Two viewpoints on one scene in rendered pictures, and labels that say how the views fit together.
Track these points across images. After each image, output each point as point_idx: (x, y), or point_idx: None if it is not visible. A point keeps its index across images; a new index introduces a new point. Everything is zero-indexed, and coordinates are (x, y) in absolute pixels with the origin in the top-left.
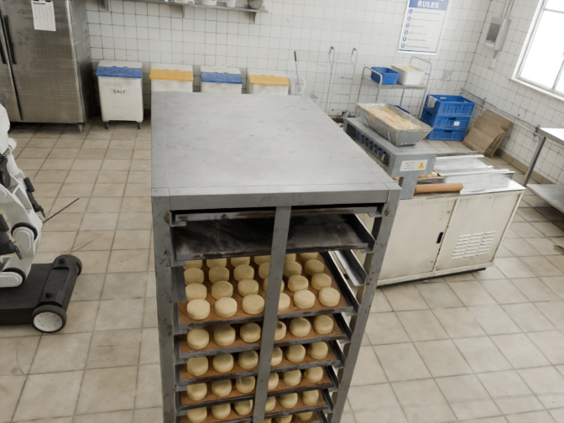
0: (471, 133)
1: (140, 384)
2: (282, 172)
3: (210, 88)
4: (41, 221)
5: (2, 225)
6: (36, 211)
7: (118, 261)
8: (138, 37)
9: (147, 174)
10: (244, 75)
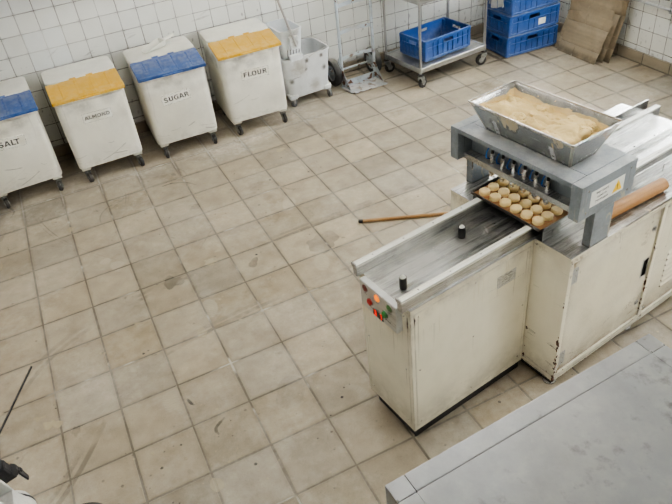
0: (566, 29)
1: None
2: None
3: (156, 89)
4: (33, 500)
5: None
6: (12, 478)
7: (156, 469)
8: (3, 36)
9: (118, 276)
10: (197, 44)
